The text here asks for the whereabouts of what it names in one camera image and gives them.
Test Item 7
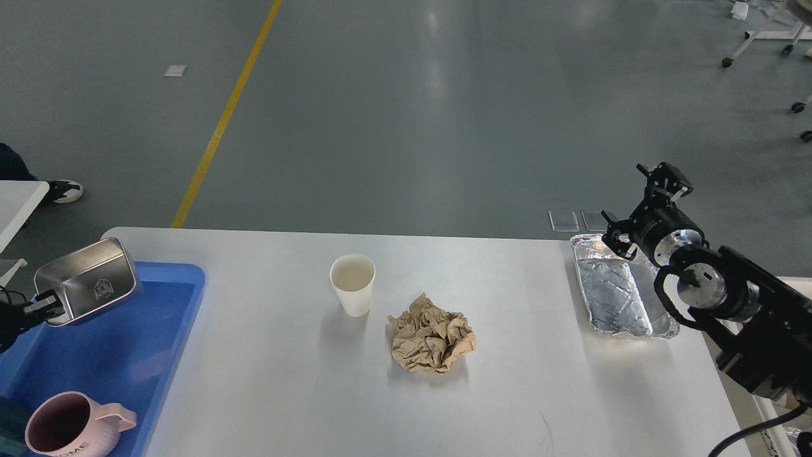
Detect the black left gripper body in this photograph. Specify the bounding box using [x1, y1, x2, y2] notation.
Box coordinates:
[1, 303, 31, 353]

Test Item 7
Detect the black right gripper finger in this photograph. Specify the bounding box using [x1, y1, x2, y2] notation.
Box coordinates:
[601, 211, 641, 261]
[637, 162, 694, 206]

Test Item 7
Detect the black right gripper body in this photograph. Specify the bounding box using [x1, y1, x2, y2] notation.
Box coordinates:
[631, 204, 705, 266]

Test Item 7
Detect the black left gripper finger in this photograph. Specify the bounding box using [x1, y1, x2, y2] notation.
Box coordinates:
[24, 292, 59, 312]
[25, 306, 65, 325]

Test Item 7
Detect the stainless steel rectangular container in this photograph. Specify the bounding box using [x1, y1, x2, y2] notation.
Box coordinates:
[33, 237, 143, 327]

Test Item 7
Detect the pink mug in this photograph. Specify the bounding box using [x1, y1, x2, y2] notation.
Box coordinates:
[23, 391, 138, 456]

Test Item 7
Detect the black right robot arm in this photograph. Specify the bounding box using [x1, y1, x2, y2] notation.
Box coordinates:
[601, 162, 811, 406]

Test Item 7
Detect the clear floor plate right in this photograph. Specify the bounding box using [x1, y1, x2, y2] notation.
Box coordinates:
[580, 210, 608, 232]

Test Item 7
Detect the clear floor plate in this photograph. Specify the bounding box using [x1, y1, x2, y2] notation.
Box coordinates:
[548, 210, 580, 232]
[580, 210, 608, 232]

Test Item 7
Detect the clear floor plate left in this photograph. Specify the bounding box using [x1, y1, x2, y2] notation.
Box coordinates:
[548, 210, 580, 232]

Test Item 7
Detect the aluminium foil tray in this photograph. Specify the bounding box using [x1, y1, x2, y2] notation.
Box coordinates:
[570, 234, 681, 340]

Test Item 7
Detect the blue plastic tray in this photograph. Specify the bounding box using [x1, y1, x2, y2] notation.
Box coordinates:
[1, 262, 206, 456]

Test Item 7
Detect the white side table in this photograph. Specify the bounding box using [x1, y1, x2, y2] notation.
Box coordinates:
[1, 182, 47, 253]

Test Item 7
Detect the seated person in dark clothes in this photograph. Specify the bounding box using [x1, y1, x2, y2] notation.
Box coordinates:
[1, 143, 84, 206]

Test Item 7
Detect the crumpled brown paper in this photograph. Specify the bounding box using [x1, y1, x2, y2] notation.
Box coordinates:
[388, 293, 478, 375]

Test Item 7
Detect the white paper scrap on floor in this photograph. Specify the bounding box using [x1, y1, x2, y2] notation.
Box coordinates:
[163, 65, 188, 77]

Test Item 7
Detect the white paper cup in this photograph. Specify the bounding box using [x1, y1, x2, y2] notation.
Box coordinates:
[329, 253, 376, 317]

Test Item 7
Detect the white wheeled cart frame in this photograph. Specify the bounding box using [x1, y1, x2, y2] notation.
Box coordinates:
[720, 1, 811, 69]

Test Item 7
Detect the black cable bottom right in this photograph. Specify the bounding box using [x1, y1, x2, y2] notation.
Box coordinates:
[707, 403, 812, 457]

